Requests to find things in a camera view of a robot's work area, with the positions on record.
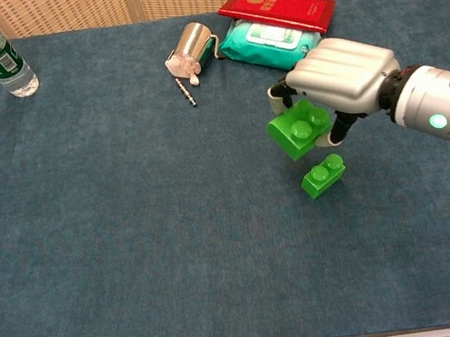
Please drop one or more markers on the stainless steel cup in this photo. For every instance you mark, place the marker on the stainless steel cup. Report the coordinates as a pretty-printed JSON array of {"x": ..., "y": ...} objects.
[{"x": 192, "y": 39}]

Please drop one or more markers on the red hardcover book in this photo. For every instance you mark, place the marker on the red hardcover book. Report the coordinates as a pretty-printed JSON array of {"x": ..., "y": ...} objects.
[{"x": 282, "y": 7}]

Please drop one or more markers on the ridged metal rod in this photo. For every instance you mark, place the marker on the ridged metal rod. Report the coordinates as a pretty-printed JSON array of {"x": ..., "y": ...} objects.
[{"x": 186, "y": 93}]

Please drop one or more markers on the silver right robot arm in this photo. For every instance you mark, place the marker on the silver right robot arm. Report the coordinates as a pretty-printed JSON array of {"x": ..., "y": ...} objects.
[{"x": 438, "y": 105}]

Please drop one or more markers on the large green building block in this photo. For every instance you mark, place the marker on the large green building block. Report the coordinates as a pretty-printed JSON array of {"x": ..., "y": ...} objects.
[{"x": 291, "y": 136}]

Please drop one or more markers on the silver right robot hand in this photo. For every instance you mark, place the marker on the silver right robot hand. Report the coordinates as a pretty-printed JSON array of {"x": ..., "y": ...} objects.
[{"x": 345, "y": 72}]

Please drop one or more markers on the small green building block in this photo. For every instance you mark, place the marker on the small green building block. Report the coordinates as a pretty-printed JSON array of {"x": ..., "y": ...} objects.
[{"x": 321, "y": 180}]

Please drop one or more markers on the teal wet wipes pack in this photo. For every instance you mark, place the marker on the teal wet wipes pack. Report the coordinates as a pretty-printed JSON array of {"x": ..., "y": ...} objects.
[{"x": 262, "y": 48}]

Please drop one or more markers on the blue table cloth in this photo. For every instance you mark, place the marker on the blue table cloth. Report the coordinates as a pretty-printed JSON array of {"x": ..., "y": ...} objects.
[{"x": 130, "y": 211}]

